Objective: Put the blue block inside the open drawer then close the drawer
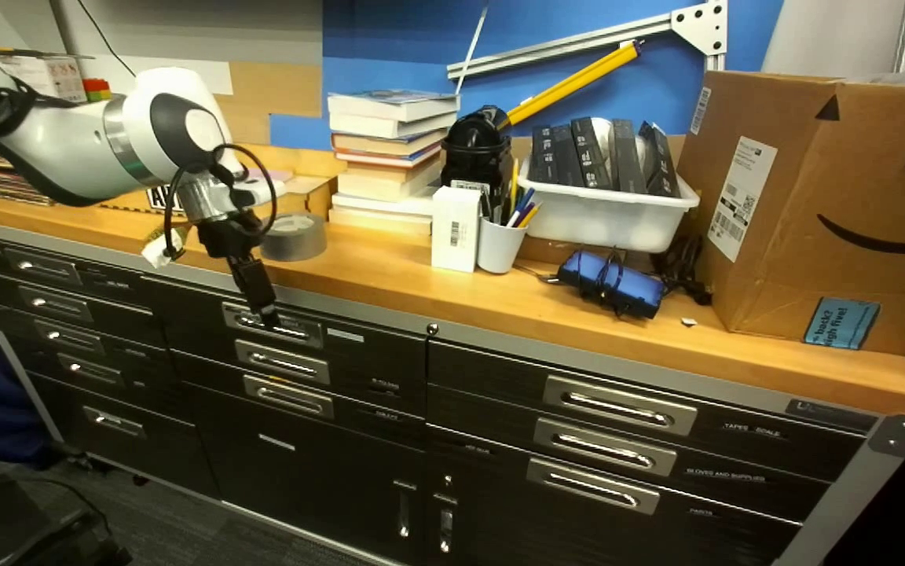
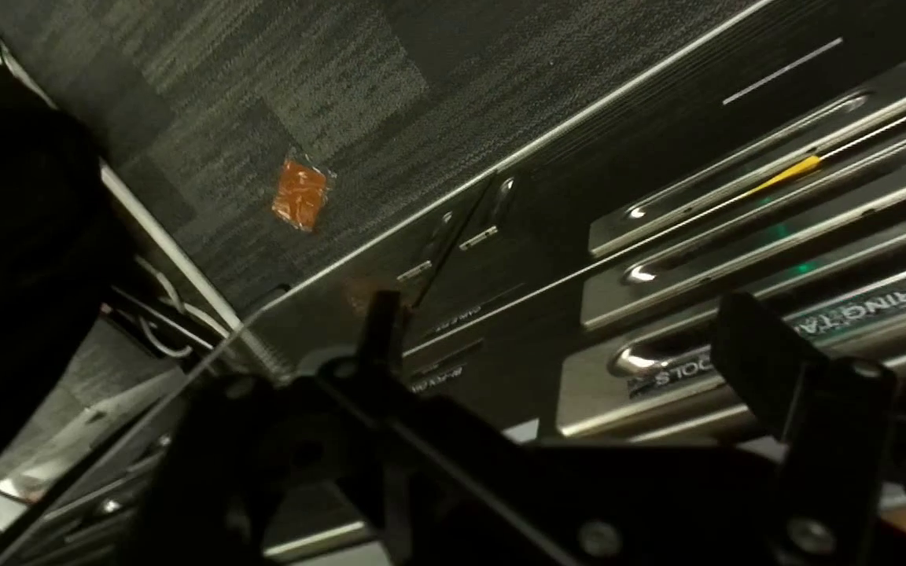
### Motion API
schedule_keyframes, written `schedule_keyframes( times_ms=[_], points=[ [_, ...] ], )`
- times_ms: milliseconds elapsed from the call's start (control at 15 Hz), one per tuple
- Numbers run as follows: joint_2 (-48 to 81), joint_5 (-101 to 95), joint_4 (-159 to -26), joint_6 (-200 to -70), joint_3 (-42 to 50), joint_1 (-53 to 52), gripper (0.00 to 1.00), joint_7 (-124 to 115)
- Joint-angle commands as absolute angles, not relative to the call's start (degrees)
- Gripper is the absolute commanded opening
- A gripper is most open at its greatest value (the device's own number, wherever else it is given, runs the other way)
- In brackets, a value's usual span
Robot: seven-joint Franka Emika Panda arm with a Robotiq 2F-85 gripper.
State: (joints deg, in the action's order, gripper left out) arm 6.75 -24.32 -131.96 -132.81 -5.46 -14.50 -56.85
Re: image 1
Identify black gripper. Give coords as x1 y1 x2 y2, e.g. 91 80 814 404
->
192 205 281 329

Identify tool drawer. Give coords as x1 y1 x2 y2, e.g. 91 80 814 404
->
145 273 431 385

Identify black drawer workbench cabinet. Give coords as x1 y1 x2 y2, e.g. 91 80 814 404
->
0 213 905 566

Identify wooden tray with Autolab sign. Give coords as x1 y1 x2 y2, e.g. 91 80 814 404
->
0 142 341 230

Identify wide white book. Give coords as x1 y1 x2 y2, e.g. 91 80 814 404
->
327 193 441 230

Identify thin red book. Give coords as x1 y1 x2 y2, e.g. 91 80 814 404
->
332 148 446 173

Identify orange book blue spine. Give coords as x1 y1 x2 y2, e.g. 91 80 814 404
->
330 129 452 162

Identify brown cardboard sheet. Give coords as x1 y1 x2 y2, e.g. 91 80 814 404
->
225 57 330 151

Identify tall white box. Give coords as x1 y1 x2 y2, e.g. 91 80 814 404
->
428 178 486 278

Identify white book dark cover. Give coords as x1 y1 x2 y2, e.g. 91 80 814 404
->
327 111 460 145

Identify thick white book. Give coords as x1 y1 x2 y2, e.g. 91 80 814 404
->
322 87 462 129

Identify white pen cup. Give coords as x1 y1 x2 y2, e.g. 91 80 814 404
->
475 213 532 280

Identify black boxy device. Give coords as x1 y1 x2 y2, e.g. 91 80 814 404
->
441 101 518 197

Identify thin white rod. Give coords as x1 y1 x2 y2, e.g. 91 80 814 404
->
454 3 494 106

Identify white plastic bin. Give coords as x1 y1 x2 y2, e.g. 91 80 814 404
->
518 170 703 257

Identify black slotted metal parts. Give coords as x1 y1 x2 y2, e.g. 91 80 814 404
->
526 112 684 200

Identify yellow bar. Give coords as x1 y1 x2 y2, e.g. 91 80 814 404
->
499 37 643 132

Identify blue sticky note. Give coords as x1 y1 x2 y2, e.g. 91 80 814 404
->
802 295 882 352

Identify brown cardboard shipping box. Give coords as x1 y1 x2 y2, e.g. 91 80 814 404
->
676 68 905 366

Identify grey duct tape roll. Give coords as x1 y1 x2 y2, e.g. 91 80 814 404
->
257 212 330 263

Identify black drawer steel handle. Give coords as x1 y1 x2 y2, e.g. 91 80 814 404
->
29 374 216 497
3 332 180 409
428 414 814 559
0 302 169 372
428 336 879 483
428 377 839 521
173 348 431 449
159 310 431 418
0 268 158 340
0 232 155 308

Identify blue wall board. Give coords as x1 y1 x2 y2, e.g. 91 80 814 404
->
268 0 787 151

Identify aluminium bracket frame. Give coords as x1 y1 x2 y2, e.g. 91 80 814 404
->
444 0 732 84

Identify black cable bundle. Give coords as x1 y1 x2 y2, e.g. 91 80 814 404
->
655 221 720 308

